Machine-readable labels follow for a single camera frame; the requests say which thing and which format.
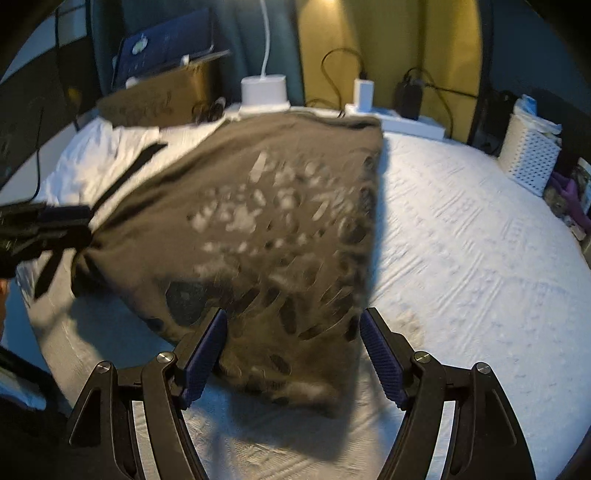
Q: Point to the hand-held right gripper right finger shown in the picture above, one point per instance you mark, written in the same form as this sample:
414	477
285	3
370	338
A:
381	357

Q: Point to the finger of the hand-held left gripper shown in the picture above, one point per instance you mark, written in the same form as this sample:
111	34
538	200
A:
51	241
55	216

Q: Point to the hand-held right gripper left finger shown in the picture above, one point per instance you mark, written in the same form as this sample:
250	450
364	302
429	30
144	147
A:
205	355

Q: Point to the brown t-shirt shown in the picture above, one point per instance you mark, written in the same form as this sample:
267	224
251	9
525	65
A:
258	230

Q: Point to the brown cardboard box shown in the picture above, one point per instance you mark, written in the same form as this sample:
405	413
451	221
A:
157	101

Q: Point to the grey fuzzy ball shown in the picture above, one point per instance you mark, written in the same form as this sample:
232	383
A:
554	202

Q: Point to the white power strip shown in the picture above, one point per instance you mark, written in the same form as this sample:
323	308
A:
415	124

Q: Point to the white desk lamp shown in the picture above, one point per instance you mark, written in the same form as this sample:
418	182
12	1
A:
263	90

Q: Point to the white plastic basket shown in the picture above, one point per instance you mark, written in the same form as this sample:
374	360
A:
526	152

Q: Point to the purple cloth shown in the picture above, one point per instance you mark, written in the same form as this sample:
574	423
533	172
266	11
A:
575	196

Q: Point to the black charger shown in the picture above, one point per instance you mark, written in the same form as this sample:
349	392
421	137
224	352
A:
410	99

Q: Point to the white charger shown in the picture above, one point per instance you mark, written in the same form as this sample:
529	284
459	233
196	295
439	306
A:
363	94

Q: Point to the white crumpled plastic bag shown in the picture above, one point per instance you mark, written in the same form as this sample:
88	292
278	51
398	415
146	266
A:
547	125

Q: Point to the blue capped bottle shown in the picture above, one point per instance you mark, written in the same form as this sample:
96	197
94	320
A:
526	104

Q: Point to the yellow curtain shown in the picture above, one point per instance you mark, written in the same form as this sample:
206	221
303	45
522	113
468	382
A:
443	41

